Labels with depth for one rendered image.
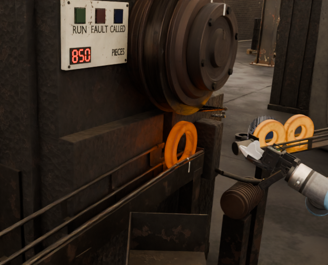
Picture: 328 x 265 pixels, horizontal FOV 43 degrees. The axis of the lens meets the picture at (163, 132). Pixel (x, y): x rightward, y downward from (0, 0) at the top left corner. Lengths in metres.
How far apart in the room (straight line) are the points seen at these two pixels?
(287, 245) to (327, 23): 2.26
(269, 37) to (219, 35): 8.97
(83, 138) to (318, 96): 3.22
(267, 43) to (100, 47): 9.21
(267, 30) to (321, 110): 6.32
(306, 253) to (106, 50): 1.67
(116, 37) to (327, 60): 3.03
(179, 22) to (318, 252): 1.64
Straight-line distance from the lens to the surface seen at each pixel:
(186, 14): 1.30
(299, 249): 2.51
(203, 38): 1.29
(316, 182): 1.48
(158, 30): 1.24
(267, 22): 10.34
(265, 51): 10.37
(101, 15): 1.23
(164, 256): 1.16
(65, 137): 1.20
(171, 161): 1.46
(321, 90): 4.16
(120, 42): 1.30
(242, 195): 1.75
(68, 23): 1.14
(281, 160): 1.51
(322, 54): 4.14
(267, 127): 1.88
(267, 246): 2.47
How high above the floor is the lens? 1.24
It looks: 17 degrees down
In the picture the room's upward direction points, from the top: 3 degrees clockwise
